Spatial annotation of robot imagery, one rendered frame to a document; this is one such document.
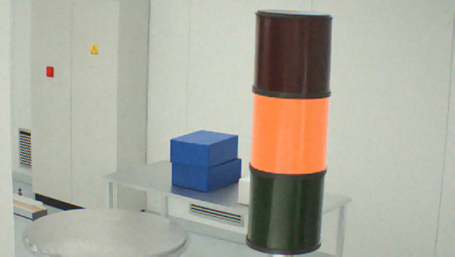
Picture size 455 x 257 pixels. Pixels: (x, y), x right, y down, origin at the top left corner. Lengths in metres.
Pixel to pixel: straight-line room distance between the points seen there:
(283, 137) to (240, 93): 6.57
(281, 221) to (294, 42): 0.11
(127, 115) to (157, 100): 0.33
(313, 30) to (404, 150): 5.89
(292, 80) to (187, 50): 6.88
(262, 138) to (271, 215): 0.05
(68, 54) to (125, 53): 0.65
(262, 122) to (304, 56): 0.05
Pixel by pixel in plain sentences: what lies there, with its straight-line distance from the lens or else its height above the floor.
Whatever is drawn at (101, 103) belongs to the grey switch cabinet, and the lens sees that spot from 7.55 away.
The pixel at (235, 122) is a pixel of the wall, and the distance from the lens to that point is 7.15.
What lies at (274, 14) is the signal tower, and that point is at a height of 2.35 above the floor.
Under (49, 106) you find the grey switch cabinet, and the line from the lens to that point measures 8.08.
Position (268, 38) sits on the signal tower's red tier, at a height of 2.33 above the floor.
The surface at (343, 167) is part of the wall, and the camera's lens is 6.66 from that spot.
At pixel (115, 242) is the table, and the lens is 4.44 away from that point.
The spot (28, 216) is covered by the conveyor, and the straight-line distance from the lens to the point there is 5.00.
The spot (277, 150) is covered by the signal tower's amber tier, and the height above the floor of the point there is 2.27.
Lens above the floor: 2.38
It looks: 11 degrees down
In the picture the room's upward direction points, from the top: 2 degrees clockwise
